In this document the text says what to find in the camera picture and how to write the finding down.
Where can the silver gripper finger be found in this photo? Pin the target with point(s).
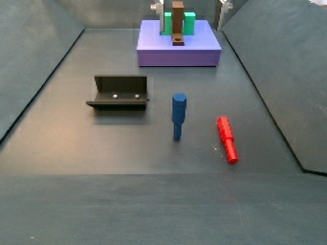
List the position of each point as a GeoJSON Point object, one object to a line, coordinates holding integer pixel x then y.
{"type": "Point", "coordinates": [158, 7]}
{"type": "Point", "coordinates": [225, 7]}

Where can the blue peg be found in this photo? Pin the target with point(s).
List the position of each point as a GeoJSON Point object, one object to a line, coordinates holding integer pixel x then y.
{"type": "Point", "coordinates": [179, 109]}

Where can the purple base board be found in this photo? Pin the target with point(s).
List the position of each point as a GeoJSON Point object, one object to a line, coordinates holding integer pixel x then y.
{"type": "Point", "coordinates": [155, 51]}

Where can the brown L-shaped socket piece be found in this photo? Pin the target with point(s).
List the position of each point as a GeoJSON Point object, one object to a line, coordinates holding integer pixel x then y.
{"type": "Point", "coordinates": [177, 19]}

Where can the green block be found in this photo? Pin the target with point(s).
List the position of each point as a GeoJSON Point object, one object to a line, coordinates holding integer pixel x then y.
{"type": "Point", "coordinates": [189, 23]}

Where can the red peg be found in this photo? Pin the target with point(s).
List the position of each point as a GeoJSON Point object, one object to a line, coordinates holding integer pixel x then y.
{"type": "Point", "coordinates": [227, 138]}

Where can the black angle bracket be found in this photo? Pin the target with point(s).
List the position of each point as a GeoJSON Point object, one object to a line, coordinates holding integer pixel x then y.
{"type": "Point", "coordinates": [121, 91]}

